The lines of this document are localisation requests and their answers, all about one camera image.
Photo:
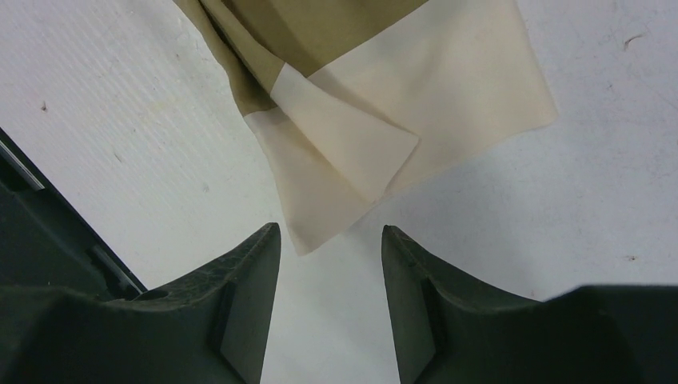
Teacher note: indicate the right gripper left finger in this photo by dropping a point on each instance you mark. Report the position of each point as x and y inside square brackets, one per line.
[208, 326]

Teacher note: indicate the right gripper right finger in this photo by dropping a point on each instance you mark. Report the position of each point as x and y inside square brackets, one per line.
[451, 327]

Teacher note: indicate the olive and cream underwear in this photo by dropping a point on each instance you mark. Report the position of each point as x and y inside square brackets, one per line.
[352, 101]

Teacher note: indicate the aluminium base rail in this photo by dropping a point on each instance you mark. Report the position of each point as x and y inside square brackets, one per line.
[46, 242]

